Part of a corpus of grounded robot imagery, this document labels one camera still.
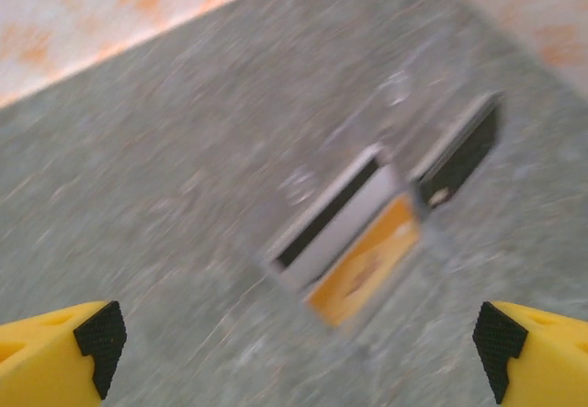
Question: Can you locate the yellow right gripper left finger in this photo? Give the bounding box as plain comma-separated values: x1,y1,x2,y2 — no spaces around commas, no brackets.
0,300,128,407

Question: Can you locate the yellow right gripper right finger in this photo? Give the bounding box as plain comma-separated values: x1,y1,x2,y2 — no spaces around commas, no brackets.
472,300,588,407

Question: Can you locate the orange credit card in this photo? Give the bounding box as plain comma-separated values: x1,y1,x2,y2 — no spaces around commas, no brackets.
305,193,424,331

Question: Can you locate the black credit card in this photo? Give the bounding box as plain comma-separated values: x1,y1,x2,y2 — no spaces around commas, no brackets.
410,90,505,211

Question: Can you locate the clear acrylic card stand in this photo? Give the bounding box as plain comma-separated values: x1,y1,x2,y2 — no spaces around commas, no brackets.
254,69,509,353

